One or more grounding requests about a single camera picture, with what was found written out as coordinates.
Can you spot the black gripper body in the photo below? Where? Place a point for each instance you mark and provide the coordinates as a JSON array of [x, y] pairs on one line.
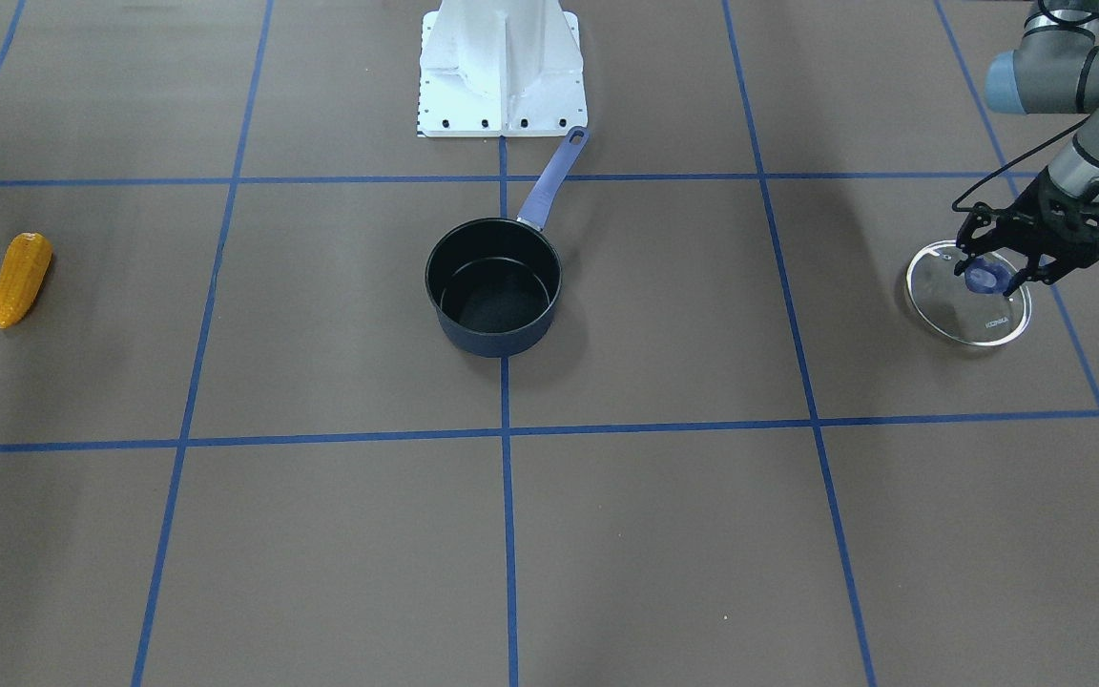
[[1051, 203]]

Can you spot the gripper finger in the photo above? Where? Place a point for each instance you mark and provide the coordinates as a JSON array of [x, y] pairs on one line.
[[1044, 267], [977, 239]]

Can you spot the glass lid blue knob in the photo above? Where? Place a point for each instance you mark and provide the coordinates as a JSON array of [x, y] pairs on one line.
[[970, 308]]

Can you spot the blue saucepan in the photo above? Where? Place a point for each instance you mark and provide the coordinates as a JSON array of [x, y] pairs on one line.
[[494, 283]]

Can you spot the yellow corn cob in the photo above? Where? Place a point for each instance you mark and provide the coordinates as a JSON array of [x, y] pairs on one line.
[[23, 270]]

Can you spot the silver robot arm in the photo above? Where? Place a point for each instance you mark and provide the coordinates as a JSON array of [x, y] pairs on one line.
[[1055, 70]]

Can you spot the white pedestal column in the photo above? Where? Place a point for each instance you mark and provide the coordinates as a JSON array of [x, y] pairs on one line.
[[500, 68]]

